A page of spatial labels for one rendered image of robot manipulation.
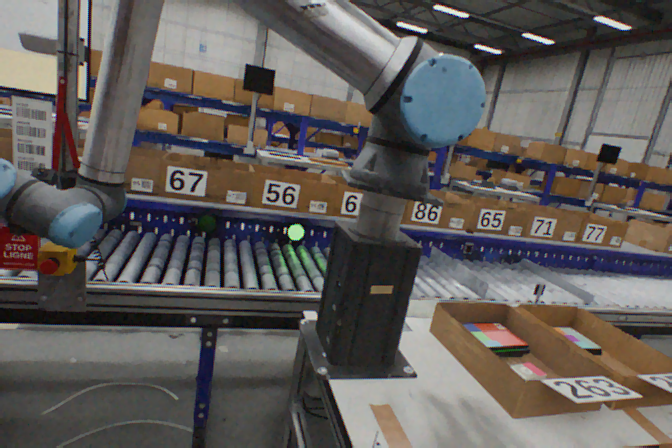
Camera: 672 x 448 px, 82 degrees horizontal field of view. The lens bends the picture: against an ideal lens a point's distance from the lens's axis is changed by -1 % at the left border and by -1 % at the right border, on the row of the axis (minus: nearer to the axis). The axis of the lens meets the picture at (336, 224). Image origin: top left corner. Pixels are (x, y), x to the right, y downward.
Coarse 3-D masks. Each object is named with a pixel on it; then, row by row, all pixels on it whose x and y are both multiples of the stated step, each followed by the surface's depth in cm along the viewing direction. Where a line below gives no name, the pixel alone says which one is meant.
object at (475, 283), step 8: (432, 248) 201; (432, 256) 201; (440, 256) 194; (440, 264) 193; (448, 264) 187; (456, 264) 181; (448, 272) 186; (456, 272) 180; (464, 272) 175; (464, 280) 174; (472, 280) 169; (480, 280) 164; (472, 288) 168; (480, 288) 163; (480, 296) 163
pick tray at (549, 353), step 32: (448, 320) 113; (480, 320) 128; (512, 320) 127; (480, 352) 100; (544, 352) 114; (576, 352) 105; (480, 384) 99; (512, 384) 89; (544, 384) 88; (512, 416) 88
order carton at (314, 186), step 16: (256, 176) 176; (272, 176) 177; (288, 176) 179; (304, 176) 211; (320, 176) 213; (256, 192) 178; (304, 192) 183; (320, 192) 186; (272, 208) 182; (288, 208) 184; (304, 208) 186
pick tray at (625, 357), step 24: (528, 312) 126; (552, 312) 136; (576, 312) 139; (600, 336) 131; (624, 336) 123; (600, 360) 102; (624, 360) 123; (648, 360) 116; (624, 384) 96; (648, 384) 99; (624, 408) 99
